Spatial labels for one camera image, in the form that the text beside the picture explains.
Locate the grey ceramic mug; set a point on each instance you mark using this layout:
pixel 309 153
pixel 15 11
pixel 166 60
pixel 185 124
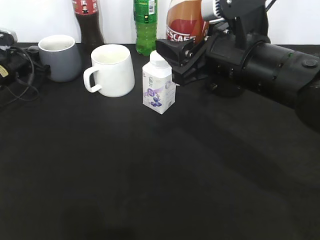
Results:
pixel 62 55

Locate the white ceramic mug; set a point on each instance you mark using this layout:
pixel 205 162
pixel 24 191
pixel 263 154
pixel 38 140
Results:
pixel 111 73

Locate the cola bottle red label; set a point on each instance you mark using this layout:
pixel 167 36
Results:
pixel 87 15

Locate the brown nescafe coffee bottle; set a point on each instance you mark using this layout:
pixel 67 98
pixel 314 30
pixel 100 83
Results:
pixel 184 21

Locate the white yogurt drink carton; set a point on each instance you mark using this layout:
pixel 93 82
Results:
pixel 159 90

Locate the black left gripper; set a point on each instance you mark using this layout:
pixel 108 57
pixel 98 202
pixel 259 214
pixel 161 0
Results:
pixel 19 64

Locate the green sprite bottle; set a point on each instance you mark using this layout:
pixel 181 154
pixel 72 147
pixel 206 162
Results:
pixel 146 21

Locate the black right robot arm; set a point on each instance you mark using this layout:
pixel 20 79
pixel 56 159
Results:
pixel 288 77

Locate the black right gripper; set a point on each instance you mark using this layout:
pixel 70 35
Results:
pixel 246 25

